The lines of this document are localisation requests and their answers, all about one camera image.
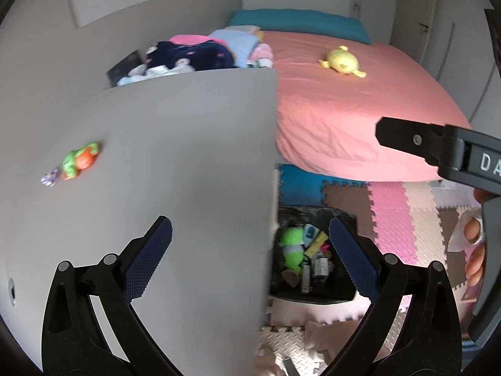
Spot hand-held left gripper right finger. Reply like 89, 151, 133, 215
320, 215, 463, 376

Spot navy patterned garment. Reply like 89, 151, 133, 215
144, 41, 236, 73

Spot white cloth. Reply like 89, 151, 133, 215
116, 64, 197, 86

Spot long yellow carton box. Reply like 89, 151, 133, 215
305, 232, 330, 258

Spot yellow plush duck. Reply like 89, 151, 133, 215
317, 45, 368, 79

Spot colourful foam floor mat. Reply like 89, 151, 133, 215
254, 164, 501, 376

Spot green plush toy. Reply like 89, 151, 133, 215
277, 226, 306, 275

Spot green and orange toy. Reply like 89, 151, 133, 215
61, 140, 101, 181

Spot black trash bin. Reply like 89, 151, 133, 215
269, 204, 359, 306

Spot bed with pink sheet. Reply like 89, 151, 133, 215
256, 29, 473, 183

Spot white tissue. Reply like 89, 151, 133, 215
446, 211, 477, 253

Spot pink garment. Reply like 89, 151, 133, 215
168, 34, 228, 48

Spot white wardrobe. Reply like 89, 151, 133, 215
348, 0, 501, 127

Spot teal pillow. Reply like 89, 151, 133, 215
226, 8, 373, 46

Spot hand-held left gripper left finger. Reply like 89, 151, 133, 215
40, 215, 173, 376

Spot light blue folded blanket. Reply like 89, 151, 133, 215
207, 26, 264, 68

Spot person's right hand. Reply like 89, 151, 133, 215
464, 188, 488, 287

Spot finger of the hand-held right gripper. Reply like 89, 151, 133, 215
374, 116, 447, 166

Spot small pink folded clothes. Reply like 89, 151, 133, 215
248, 43, 275, 68

